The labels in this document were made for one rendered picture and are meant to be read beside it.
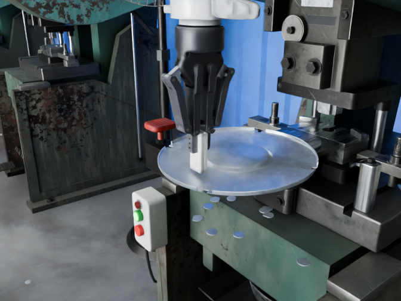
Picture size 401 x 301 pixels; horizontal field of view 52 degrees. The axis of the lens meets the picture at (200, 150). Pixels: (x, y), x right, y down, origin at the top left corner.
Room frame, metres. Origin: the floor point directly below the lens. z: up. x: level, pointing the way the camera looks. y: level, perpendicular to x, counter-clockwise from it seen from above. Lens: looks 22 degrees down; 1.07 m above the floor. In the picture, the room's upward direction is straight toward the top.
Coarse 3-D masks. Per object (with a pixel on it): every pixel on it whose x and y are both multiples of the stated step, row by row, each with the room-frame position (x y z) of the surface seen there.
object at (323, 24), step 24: (288, 0) 0.87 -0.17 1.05; (312, 0) 0.82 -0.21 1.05; (336, 0) 0.78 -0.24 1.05; (288, 24) 0.85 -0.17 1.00; (312, 24) 0.82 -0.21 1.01; (336, 24) 0.78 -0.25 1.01; (288, 48) 0.82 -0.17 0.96; (312, 48) 0.78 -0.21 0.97; (336, 48) 0.77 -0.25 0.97; (360, 48) 0.78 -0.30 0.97; (288, 72) 0.82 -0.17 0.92; (312, 72) 0.76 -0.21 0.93; (336, 72) 0.77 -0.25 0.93; (360, 72) 0.79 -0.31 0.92
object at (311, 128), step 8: (296, 128) 0.87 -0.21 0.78; (304, 128) 0.87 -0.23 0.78; (312, 128) 0.87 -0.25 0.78; (320, 128) 0.87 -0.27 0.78; (328, 128) 0.88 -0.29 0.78; (336, 128) 0.89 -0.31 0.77; (344, 128) 0.87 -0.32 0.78; (320, 136) 0.82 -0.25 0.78; (328, 136) 0.82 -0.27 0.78; (336, 136) 0.82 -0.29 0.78; (344, 136) 0.82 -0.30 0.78; (352, 136) 0.82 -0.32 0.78; (368, 136) 0.83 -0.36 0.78; (344, 144) 0.78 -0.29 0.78; (352, 144) 0.79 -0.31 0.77; (360, 144) 0.81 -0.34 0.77; (336, 152) 0.79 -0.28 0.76; (344, 152) 0.78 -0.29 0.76; (352, 152) 0.79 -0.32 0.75; (336, 160) 0.79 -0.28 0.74; (344, 160) 0.78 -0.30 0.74
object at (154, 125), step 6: (156, 120) 1.00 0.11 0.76; (162, 120) 1.00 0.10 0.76; (168, 120) 1.00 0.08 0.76; (144, 126) 0.98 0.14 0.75; (150, 126) 0.96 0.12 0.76; (156, 126) 0.95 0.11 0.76; (162, 126) 0.95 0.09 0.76; (168, 126) 0.96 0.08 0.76; (174, 126) 0.97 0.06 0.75; (156, 132) 0.95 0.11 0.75; (162, 132) 0.98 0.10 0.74; (162, 138) 0.98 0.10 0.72
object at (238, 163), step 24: (216, 144) 0.76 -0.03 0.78; (240, 144) 0.75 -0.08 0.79; (264, 144) 0.76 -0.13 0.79; (288, 144) 0.75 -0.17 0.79; (168, 168) 0.66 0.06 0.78; (216, 168) 0.65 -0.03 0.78; (240, 168) 0.64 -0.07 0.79; (264, 168) 0.65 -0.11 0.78; (288, 168) 0.64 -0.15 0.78; (216, 192) 0.56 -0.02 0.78; (240, 192) 0.56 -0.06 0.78; (264, 192) 0.56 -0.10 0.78
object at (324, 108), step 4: (320, 104) 0.86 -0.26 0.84; (324, 104) 0.85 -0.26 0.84; (328, 104) 0.84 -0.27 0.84; (320, 108) 0.86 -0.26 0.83; (324, 108) 0.85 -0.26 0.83; (328, 108) 0.84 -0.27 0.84; (332, 108) 0.84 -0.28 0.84; (336, 108) 0.84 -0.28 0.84; (340, 108) 0.84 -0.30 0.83; (320, 112) 0.85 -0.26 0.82; (324, 112) 0.85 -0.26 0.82; (328, 112) 0.84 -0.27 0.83; (332, 112) 0.84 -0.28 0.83; (336, 112) 0.84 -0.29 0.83; (340, 112) 0.85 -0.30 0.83
